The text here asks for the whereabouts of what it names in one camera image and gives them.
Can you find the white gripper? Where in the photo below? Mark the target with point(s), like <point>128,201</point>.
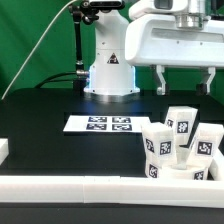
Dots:
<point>155,40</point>

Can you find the white round stool seat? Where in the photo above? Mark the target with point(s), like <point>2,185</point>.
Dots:
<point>178,171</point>

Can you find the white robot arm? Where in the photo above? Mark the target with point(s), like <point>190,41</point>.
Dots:
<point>112,77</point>

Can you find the white paper tag sheet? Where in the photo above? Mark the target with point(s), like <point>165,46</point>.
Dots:
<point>81,123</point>

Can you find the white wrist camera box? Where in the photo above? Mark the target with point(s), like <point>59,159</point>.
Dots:
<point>143,7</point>

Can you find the white front fence rail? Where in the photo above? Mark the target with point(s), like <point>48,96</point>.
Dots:
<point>118,190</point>

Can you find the black overhead camera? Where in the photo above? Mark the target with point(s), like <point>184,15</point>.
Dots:
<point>103,4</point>

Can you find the white left fence rail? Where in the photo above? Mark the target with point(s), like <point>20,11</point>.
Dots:
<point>4,151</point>

